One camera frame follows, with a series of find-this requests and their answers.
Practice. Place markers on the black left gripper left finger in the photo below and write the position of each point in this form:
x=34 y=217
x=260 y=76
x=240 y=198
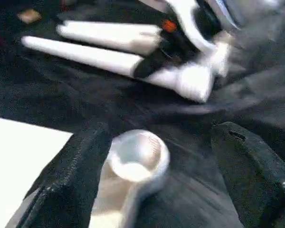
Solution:
x=61 y=190

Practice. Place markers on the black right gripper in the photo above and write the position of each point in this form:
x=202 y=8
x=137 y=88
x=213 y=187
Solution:
x=206 y=21

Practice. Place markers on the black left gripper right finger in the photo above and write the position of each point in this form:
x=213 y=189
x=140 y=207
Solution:
x=261 y=185

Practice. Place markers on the white plastic table top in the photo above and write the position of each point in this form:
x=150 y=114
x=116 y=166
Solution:
x=133 y=156

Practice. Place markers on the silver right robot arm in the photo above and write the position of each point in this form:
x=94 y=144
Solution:
x=256 y=12

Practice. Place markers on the small yellow label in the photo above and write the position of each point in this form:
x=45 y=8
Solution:
x=28 y=15

